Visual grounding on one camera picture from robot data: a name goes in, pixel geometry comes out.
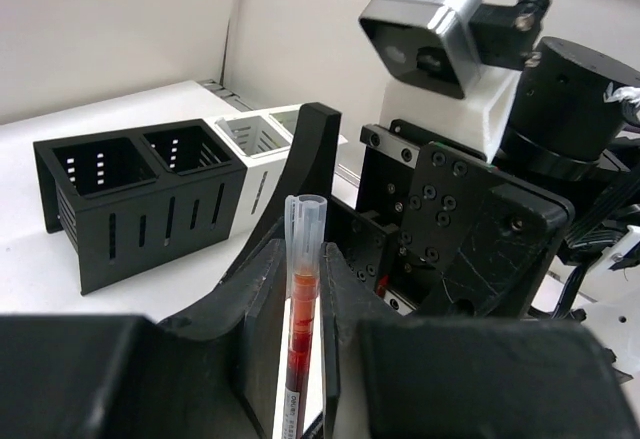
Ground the orange-red gel pen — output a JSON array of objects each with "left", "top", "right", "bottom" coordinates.
[{"left": 281, "top": 194, "right": 328, "bottom": 438}]

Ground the white slotted organizer container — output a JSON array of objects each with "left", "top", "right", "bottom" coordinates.
[{"left": 201, "top": 103, "right": 332, "bottom": 242}]

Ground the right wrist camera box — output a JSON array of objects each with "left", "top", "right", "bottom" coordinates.
[{"left": 359, "top": 0, "right": 551, "bottom": 99}]

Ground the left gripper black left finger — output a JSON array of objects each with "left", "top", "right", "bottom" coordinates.
[{"left": 1, "top": 240, "right": 285, "bottom": 438}]

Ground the black slotted organizer container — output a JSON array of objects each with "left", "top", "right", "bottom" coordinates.
[{"left": 33, "top": 119, "right": 247, "bottom": 295}]

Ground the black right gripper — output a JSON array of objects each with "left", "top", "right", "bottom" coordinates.
[{"left": 329, "top": 120, "right": 575, "bottom": 318}]

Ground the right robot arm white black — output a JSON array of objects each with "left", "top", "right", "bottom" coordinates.
[{"left": 329, "top": 26, "right": 639, "bottom": 318}]

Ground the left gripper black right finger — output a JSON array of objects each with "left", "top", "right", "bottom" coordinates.
[{"left": 320, "top": 243, "right": 630, "bottom": 438}]

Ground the aluminium rail at table edge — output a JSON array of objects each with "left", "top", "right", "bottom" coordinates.
[{"left": 198, "top": 79, "right": 254, "bottom": 112}]

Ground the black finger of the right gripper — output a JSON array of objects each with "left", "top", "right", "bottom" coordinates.
[{"left": 221, "top": 102, "right": 341, "bottom": 283}]

